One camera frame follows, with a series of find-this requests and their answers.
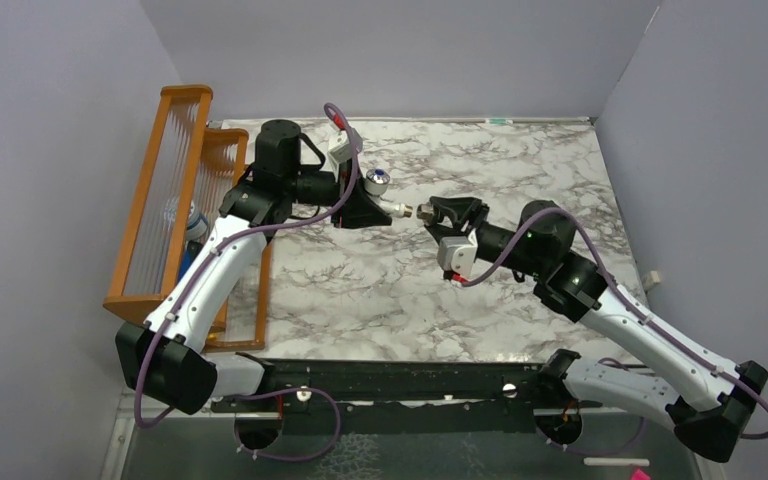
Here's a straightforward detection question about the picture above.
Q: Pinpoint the white plastic water faucet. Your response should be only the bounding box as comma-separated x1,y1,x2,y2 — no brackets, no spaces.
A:
363,168,414,218

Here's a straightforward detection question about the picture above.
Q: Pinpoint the orange wooden dish rack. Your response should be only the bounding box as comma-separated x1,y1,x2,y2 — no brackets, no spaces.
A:
103,84,249,325

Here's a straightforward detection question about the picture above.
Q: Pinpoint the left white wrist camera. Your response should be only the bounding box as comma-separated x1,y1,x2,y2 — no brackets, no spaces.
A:
326,128,363,179

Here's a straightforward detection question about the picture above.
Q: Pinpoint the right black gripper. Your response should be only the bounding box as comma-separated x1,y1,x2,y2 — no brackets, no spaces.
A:
425,196,547,278

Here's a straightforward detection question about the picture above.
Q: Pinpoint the white chalk stick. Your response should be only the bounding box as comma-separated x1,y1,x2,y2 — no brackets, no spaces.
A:
583,457,650,468

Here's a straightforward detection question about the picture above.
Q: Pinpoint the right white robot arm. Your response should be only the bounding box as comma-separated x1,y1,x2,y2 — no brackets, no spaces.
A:
418,197,768,463

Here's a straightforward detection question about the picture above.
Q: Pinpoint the silver hex nut fitting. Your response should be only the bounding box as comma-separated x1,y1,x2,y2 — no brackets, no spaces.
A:
415,203,438,225

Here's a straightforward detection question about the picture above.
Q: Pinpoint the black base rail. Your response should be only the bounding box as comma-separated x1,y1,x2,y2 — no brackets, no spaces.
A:
210,359,588,441

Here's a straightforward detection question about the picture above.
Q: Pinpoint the pink paper scrap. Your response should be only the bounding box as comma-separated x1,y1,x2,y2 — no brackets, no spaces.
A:
630,469,651,480

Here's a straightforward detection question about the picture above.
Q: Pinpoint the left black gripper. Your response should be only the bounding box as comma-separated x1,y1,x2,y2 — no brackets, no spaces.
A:
284,154,393,229

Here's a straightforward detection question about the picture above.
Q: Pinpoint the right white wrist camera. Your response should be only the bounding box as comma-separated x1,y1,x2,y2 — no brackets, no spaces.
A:
437,231,478,281

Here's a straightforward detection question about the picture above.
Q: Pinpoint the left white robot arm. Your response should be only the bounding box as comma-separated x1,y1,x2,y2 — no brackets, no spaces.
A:
115,117,392,428

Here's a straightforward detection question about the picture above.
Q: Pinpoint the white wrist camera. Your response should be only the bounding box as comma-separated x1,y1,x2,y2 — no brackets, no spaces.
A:
326,128,363,179
437,231,478,281

